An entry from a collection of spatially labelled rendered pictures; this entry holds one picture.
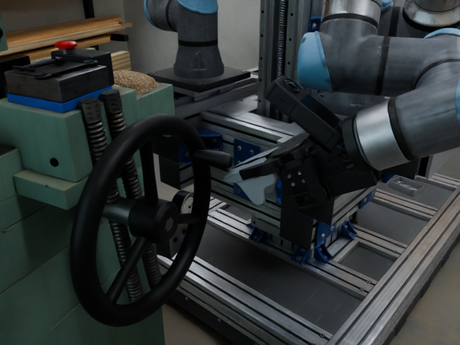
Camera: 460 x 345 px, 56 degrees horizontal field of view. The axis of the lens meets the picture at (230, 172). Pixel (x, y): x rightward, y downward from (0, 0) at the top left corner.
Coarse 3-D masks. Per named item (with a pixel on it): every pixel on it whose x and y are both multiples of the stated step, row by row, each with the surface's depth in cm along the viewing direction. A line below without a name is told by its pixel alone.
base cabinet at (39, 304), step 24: (48, 264) 67; (24, 288) 64; (48, 288) 68; (72, 288) 73; (144, 288) 93; (0, 312) 61; (24, 312) 65; (48, 312) 69; (72, 312) 74; (0, 336) 62; (24, 336) 66; (48, 336) 70; (72, 336) 75; (96, 336) 81; (120, 336) 89; (144, 336) 98
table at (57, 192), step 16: (144, 96) 80; (160, 96) 85; (144, 112) 81; (160, 112) 86; (0, 144) 59; (0, 160) 56; (16, 160) 58; (0, 176) 56; (16, 176) 58; (32, 176) 58; (48, 176) 58; (0, 192) 57; (16, 192) 59; (32, 192) 57; (48, 192) 56; (64, 192) 54; (80, 192) 57; (64, 208) 56
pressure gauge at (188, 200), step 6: (180, 192) 90; (186, 192) 90; (192, 192) 91; (174, 198) 90; (180, 198) 89; (186, 198) 89; (192, 198) 92; (180, 204) 89; (186, 204) 90; (180, 210) 89; (186, 210) 91
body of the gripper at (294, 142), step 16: (352, 128) 50; (288, 144) 57; (304, 144) 54; (320, 144) 54; (352, 144) 50; (288, 160) 55; (304, 160) 54; (320, 160) 54; (336, 160) 53; (352, 160) 50; (288, 176) 56; (304, 176) 54; (320, 176) 54; (336, 176) 54; (352, 176) 53; (368, 176) 52; (288, 192) 57; (304, 192) 55; (320, 192) 54; (336, 192) 55; (304, 208) 56
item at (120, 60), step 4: (120, 52) 96; (124, 52) 96; (128, 52) 97; (112, 56) 93; (116, 56) 94; (120, 56) 95; (124, 56) 96; (128, 56) 97; (112, 60) 93; (116, 60) 94; (120, 60) 95; (124, 60) 96; (128, 60) 97; (112, 64) 93; (116, 64) 94; (120, 64) 95; (124, 64) 96; (128, 64) 98; (116, 68) 94; (120, 68) 96; (124, 68) 97; (128, 68) 98
